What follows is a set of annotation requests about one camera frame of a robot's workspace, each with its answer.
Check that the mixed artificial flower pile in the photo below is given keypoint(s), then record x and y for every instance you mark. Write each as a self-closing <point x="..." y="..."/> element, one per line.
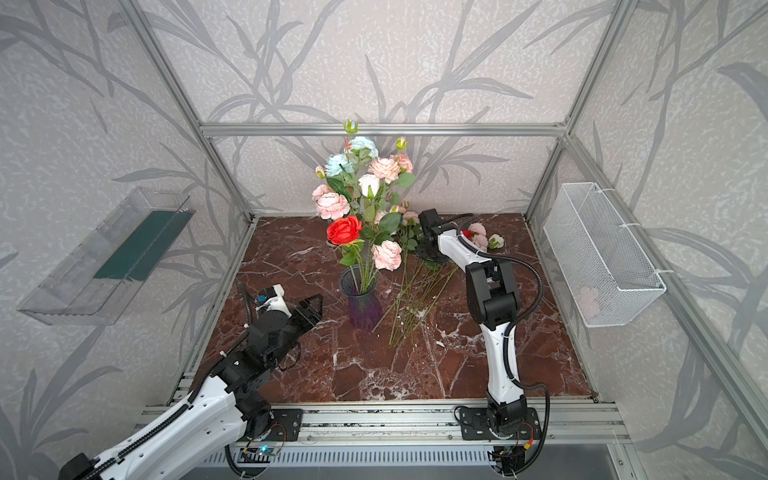
<point x="422" y="284"/>

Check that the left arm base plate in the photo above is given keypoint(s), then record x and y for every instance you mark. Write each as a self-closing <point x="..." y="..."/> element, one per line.
<point x="279" y="425"/>

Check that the clear plastic wall bin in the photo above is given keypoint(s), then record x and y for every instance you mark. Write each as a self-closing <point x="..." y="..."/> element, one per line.
<point x="94" y="285"/>

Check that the aluminium front rail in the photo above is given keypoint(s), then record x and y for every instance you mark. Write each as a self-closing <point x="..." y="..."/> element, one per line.
<point x="573" y="420"/>

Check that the white wire mesh basket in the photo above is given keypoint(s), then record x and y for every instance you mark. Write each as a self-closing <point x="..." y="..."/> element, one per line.
<point x="608" y="274"/>

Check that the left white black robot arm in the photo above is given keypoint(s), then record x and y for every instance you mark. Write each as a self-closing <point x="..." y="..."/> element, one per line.
<point x="220" y="409"/>

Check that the small pink flower stem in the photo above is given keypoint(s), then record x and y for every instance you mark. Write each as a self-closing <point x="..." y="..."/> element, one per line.
<point x="379" y="249"/>

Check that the purple glass vase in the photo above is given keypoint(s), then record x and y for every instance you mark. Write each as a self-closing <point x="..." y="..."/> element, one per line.
<point x="364" y="308"/>

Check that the red rose stem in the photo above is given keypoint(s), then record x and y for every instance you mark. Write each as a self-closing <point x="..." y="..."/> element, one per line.
<point x="346" y="234"/>

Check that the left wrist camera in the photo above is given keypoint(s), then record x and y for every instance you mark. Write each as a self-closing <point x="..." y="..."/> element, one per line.
<point x="272" y="299"/>

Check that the pink carnation tall stem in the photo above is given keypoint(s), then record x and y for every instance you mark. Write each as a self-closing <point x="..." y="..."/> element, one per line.
<point x="383" y="182"/>

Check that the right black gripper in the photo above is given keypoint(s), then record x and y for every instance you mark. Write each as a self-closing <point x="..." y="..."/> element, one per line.
<point x="430" y="225"/>

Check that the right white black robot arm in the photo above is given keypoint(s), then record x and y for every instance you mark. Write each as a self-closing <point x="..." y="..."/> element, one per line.
<point x="495" y="303"/>

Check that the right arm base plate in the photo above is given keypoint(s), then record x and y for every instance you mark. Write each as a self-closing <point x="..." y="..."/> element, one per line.
<point x="481" y="424"/>

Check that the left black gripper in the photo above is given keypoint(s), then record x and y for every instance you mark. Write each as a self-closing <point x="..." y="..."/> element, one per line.
<point x="294" y="318"/>

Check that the light blue flower stem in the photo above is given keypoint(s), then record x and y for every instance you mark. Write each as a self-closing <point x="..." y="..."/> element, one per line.
<point x="343" y="170"/>

